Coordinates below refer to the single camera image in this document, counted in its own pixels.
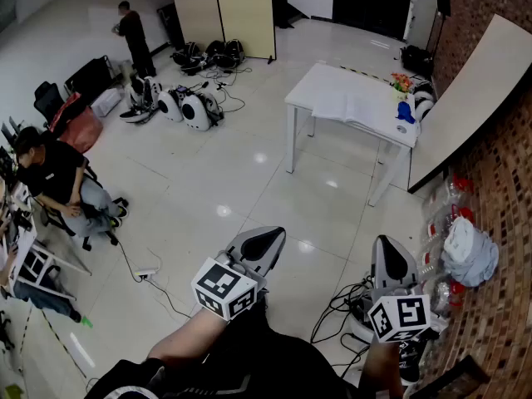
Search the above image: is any person's right shoe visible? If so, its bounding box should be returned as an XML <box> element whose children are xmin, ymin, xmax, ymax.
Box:
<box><xmin>397</xmin><ymin>335</ymin><xmax>430</xmax><ymax>387</ymax></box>

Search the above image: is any black staircase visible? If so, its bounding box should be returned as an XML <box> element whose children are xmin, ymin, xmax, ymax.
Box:
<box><xmin>272</xmin><ymin>0</ymin><xmax>312</xmax><ymax>31</ymax></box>

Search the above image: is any person's black clothing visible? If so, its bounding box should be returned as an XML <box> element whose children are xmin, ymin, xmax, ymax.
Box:
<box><xmin>85</xmin><ymin>291</ymin><xmax>365</xmax><ymax>399</ymax></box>

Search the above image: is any person's right forearm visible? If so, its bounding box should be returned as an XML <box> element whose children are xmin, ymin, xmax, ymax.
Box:
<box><xmin>359</xmin><ymin>338</ymin><xmax>405</xmax><ymax>399</ymax></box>

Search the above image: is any black office chair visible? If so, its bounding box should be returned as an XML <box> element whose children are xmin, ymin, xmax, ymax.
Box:
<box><xmin>33</xmin><ymin>81</ymin><xmax>67</xmax><ymax>129</ymax></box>

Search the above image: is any black double door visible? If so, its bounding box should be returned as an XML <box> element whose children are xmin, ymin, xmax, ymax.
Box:
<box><xmin>332</xmin><ymin>0</ymin><xmax>416</xmax><ymax>41</ymax></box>

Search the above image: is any black cable bundle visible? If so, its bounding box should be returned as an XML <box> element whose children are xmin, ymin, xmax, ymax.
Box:
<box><xmin>309</xmin><ymin>276</ymin><xmax>377</xmax><ymax>367</ymax></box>

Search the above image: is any white box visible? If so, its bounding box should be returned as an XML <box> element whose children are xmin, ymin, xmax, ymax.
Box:
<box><xmin>90</xmin><ymin>87</ymin><xmax>123</xmax><ymax>118</ymax></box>

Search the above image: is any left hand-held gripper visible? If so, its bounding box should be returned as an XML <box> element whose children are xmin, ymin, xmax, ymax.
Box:
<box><xmin>190</xmin><ymin>225</ymin><xmax>287</xmax><ymax>322</ymax></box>

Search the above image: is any black swivel chair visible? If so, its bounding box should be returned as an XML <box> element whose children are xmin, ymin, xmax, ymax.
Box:
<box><xmin>31</xmin><ymin>155</ymin><xmax>131</xmax><ymax>253</ymax></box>

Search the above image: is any white paper notebook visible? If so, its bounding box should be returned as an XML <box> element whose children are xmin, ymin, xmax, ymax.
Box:
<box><xmin>310</xmin><ymin>87</ymin><xmax>401</xmax><ymax>135</ymax></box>

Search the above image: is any person's left forearm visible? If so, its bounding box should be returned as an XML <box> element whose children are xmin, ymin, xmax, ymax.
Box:
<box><xmin>147</xmin><ymin>305</ymin><xmax>229</xmax><ymax>367</ymax></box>

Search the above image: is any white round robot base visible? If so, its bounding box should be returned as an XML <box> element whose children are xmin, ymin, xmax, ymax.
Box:
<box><xmin>412</xmin><ymin>80</ymin><xmax>437</xmax><ymax>123</ymax></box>

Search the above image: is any black floor cable tangle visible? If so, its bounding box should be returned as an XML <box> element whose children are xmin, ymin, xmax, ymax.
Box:
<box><xmin>189</xmin><ymin>65</ymin><xmax>254</xmax><ymax>115</ymax></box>

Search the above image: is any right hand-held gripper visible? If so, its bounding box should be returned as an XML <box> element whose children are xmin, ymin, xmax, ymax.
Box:
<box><xmin>367</xmin><ymin>235</ymin><xmax>431</xmax><ymax>343</ymax></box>

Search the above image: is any pile of clear plastic bottles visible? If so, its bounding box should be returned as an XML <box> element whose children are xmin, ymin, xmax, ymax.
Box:
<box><xmin>420</xmin><ymin>171</ymin><xmax>478</xmax><ymax>319</ymax></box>

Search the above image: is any white robot pod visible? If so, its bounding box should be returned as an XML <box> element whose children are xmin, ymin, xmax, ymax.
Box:
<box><xmin>157</xmin><ymin>88</ymin><xmax>185</xmax><ymax>123</ymax></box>
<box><xmin>119</xmin><ymin>76</ymin><xmax>163</xmax><ymax>124</ymax></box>
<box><xmin>181</xmin><ymin>91</ymin><xmax>225</xmax><ymax>132</ymax></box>

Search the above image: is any red bag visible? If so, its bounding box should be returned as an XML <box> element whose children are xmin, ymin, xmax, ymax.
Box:
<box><xmin>48</xmin><ymin>91</ymin><xmax>105</xmax><ymax>155</ymax></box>

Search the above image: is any black speaker on stand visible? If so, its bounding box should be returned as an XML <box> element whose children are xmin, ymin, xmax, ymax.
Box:
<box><xmin>426</xmin><ymin>0</ymin><xmax>453</xmax><ymax>60</ymax></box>

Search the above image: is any black open case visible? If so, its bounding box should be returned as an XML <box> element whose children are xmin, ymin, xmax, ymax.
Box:
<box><xmin>63</xmin><ymin>55</ymin><xmax>121</xmax><ymax>96</ymax></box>

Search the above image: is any blue cloth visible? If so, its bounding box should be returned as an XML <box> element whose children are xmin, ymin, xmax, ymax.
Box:
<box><xmin>395</xmin><ymin>101</ymin><xmax>417</xmax><ymax>125</ymax></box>

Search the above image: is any beige partition panel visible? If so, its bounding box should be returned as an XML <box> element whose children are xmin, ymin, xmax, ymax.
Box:
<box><xmin>168</xmin><ymin>0</ymin><xmax>225</xmax><ymax>52</ymax></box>
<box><xmin>213</xmin><ymin>0</ymin><xmax>278</xmax><ymax>65</ymax></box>

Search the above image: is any power strip cable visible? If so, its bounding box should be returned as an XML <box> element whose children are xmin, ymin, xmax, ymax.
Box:
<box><xmin>116</xmin><ymin>240</ymin><xmax>193</xmax><ymax>320</ymax></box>

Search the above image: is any white leaning board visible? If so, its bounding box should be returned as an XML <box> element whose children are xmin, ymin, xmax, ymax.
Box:
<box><xmin>407</xmin><ymin>13</ymin><xmax>532</xmax><ymax>195</ymax></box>

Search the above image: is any grey cloth pile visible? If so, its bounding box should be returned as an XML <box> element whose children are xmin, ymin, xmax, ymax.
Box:
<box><xmin>440</xmin><ymin>216</ymin><xmax>500</xmax><ymax>288</ymax></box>

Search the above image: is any black robot pod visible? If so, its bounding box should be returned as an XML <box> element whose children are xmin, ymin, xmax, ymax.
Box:
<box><xmin>170</xmin><ymin>42</ymin><xmax>203</xmax><ymax>76</ymax></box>
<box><xmin>204</xmin><ymin>38</ymin><xmax>247</xmax><ymax>70</ymax></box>

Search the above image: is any white table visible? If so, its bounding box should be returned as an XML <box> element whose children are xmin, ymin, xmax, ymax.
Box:
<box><xmin>284</xmin><ymin>62</ymin><xmax>421</xmax><ymax>208</ymax></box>

